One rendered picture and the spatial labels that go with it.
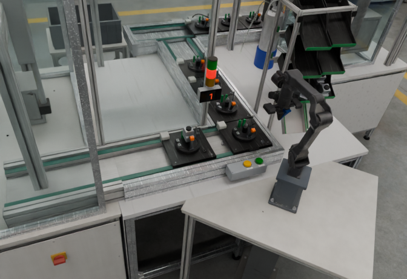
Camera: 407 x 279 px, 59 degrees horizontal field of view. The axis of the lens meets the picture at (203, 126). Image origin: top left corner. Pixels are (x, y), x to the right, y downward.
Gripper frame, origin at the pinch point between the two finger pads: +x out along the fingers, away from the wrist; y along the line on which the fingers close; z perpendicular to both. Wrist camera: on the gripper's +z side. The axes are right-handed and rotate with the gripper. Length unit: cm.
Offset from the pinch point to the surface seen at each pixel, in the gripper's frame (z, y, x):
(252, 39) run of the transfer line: 138, -65, 37
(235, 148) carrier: 9.9, 14.7, 28.4
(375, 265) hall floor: -42, -87, 125
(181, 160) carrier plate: 10, 46, 28
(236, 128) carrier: 21.3, 9.4, 24.9
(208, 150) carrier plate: 13.0, 29.4, 28.4
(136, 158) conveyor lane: 23, 66, 34
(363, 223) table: -47, -30, 40
